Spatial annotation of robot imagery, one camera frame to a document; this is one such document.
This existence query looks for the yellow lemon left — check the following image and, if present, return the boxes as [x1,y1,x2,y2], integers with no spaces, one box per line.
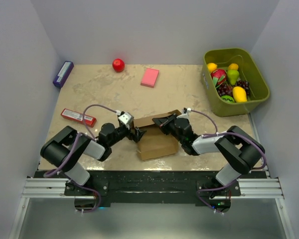
[207,63,218,73]

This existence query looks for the brown cardboard box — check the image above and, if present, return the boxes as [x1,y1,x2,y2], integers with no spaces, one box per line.
[134,110,181,161]

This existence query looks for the green round toy fruit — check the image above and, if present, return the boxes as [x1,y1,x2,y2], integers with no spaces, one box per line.
[221,95,235,103]

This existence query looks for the orange fruit right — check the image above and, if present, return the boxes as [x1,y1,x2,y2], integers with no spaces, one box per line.
[227,63,239,71]

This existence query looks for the green pear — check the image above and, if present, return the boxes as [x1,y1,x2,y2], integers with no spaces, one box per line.
[227,70,239,86]

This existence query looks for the red green dragon fruit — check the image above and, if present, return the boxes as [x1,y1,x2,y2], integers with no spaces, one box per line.
[210,69,227,88]

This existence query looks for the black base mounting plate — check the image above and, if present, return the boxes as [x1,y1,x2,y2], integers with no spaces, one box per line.
[48,171,266,212]

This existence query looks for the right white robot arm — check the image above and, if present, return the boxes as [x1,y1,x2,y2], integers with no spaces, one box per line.
[152,114,265,196]

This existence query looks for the purple rectangular box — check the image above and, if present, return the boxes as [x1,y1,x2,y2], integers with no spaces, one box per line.
[53,61,74,89]

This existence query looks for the red apple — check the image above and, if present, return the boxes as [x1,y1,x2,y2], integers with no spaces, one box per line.
[112,58,125,72]

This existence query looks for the olive green plastic bin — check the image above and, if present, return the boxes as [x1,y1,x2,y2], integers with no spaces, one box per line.
[201,48,270,117]

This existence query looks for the yellow mango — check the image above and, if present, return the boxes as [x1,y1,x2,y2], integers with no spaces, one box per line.
[232,86,247,103]

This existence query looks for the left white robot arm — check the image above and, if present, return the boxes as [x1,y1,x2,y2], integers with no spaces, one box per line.
[40,123,145,195]

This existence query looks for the red rectangular box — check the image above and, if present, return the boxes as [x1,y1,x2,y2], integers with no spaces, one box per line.
[60,109,97,127]

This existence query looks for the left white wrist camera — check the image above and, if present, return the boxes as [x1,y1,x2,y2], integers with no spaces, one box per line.
[116,110,134,129]

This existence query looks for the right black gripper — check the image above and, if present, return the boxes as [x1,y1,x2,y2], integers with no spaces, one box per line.
[152,114,184,144]

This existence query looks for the pink sticky note pad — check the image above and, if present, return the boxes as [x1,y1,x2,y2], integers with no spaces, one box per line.
[141,68,159,88]

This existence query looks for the dark purple grapes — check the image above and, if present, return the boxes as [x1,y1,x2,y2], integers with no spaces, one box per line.
[216,80,250,97]

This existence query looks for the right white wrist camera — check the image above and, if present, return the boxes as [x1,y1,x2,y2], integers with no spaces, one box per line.
[177,108,192,120]

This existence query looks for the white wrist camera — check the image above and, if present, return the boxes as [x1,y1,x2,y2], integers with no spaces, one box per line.
[177,108,192,120]
[116,110,134,129]

